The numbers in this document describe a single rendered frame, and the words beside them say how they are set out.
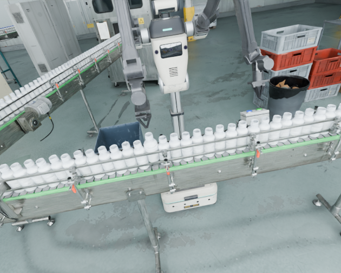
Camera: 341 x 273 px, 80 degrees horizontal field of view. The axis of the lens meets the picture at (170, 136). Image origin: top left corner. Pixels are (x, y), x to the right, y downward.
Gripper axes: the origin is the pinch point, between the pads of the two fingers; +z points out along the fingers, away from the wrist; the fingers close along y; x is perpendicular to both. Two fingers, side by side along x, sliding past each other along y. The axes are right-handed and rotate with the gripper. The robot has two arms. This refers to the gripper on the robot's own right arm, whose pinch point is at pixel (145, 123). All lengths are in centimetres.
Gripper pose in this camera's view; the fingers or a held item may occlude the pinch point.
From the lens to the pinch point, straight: 95.1
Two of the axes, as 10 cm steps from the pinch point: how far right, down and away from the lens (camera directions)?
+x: 9.8, -1.8, 0.5
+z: 1.1, 7.9, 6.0
